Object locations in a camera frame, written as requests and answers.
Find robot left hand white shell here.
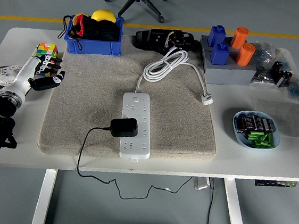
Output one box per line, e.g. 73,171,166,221
3,51,68,101

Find black power adapter with cord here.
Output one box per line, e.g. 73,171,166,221
73,112,198,207

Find white power strip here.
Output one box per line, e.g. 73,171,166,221
116,90,158,164

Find colourful puzzle cube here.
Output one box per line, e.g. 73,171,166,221
30,41,60,78

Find blue plastic bin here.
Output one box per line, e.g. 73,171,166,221
62,11,126,59

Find yellow ball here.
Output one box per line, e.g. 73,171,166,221
90,8,117,24

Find white table leg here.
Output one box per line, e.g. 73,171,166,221
219,178,251,224
31,167,58,224

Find black electronic device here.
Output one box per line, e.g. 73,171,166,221
133,25,201,56

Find grey-brown mat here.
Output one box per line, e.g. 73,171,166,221
37,26,228,172

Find blue square block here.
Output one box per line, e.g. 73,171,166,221
207,24,228,48
210,41,231,67

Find grey block base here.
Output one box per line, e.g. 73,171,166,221
195,34,261,89

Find orange cylinder block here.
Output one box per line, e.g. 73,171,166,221
230,26,249,50
236,42,256,68

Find black cylindrical capacitor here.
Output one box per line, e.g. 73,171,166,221
261,118,276,134
251,114,264,132
235,116,247,135
243,115,255,133

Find light blue dish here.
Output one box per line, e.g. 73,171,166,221
230,109,284,152

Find clear bag of dark parts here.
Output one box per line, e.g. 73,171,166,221
248,40,279,89

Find green cylindrical battery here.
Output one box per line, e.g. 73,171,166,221
247,130,264,142
251,140,272,150
262,132,276,147

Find clear bag of black capacitors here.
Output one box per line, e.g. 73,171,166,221
268,48,299,89

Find black table control box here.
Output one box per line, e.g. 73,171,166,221
254,177,298,190

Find empty clear plastic bag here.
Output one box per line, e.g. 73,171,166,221
248,93,299,139

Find clear bag of blue parts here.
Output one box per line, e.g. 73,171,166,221
284,74,299,103

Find black drawstring bag red trim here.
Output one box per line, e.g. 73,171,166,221
56,11,122,55

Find white power strip cord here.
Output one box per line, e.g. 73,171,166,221
134,43,219,106

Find silver metal bracket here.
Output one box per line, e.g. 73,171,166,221
193,176,212,191

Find black hanging cable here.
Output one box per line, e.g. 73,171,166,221
206,177,217,224

